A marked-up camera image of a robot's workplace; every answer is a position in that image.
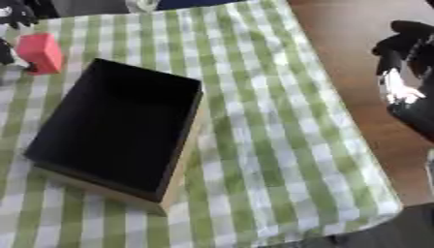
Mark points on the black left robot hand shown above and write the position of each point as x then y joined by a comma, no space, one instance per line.
16,13

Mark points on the tan cardboard box black inside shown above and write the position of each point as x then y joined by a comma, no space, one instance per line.
121,129

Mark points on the white round object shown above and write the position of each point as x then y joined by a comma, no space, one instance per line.
141,5

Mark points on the red rectangular block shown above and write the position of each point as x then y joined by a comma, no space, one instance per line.
41,51

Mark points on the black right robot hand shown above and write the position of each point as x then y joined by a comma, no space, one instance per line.
411,38

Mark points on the silver and black right robot arm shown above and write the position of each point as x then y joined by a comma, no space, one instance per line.
415,113

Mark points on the dark blue object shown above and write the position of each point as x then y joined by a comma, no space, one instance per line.
195,3

